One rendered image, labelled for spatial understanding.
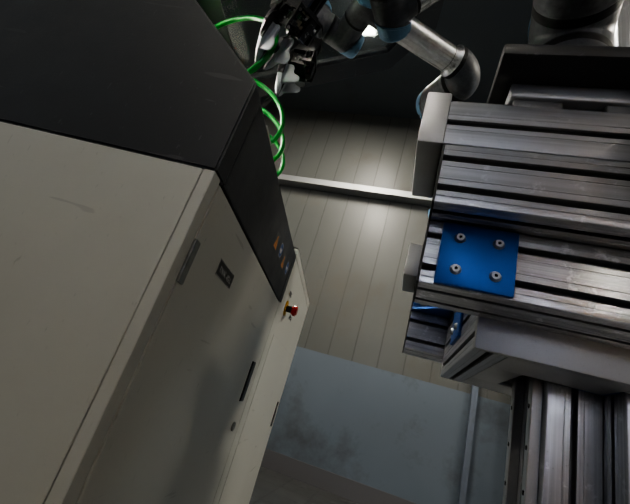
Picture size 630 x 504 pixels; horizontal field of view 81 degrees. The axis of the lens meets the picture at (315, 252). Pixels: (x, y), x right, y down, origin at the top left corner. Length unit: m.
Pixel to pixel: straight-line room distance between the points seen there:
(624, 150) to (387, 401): 2.62
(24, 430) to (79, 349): 0.09
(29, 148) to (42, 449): 0.39
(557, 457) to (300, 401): 2.52
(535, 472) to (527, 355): 0.19
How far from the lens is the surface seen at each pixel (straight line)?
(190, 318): 0.55
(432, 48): 1.25
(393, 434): 2.99
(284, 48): 0.98
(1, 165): 0.66
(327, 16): 1.25
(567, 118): 0.58
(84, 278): 0.51
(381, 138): 4.00
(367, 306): 3.13
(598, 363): 0.60
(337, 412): 3.02
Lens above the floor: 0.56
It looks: 21 degrees up
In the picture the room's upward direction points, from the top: 17 degrees clockwise
